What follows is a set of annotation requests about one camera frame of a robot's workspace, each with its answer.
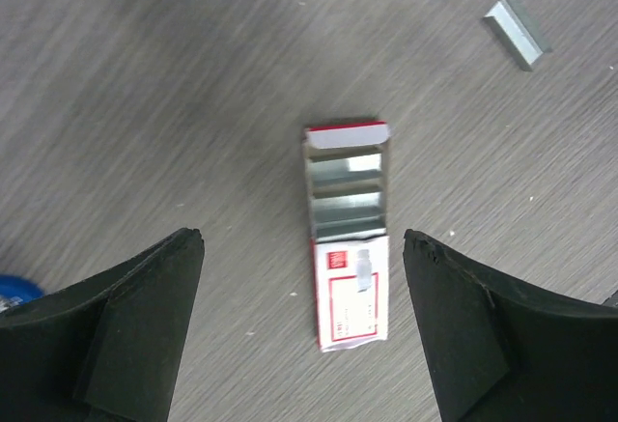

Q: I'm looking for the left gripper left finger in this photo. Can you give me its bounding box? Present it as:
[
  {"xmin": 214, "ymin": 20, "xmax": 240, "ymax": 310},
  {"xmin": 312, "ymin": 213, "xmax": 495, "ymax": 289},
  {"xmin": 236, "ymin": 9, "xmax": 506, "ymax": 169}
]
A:
[{"xmin": 1, "ymin": 228, "xmax": 205, "ymax": 421}]

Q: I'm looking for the blue stapler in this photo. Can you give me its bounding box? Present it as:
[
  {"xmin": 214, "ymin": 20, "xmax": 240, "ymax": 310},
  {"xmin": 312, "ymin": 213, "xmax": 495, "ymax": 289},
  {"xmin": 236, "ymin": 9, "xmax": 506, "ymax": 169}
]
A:
[{"xmin": 0, "ymin": 274, "xmax": 44, "ymax": 313}]

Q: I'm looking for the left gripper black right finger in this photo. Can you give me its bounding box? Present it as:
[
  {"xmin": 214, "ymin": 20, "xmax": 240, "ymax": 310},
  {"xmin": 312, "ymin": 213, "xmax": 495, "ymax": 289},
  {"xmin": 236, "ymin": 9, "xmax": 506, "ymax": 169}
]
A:
[{"xmin": 403, "ymin": 230, "xmax": 617, "ymax": 421}]

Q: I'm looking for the grey staple strip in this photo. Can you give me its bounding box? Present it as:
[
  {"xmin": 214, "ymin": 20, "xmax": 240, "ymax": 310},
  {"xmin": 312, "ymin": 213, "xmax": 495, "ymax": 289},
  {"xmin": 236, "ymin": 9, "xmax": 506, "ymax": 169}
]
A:
[{"xmin": 482, "ymin": 0, "xmax": 552, "ymax": 72}]

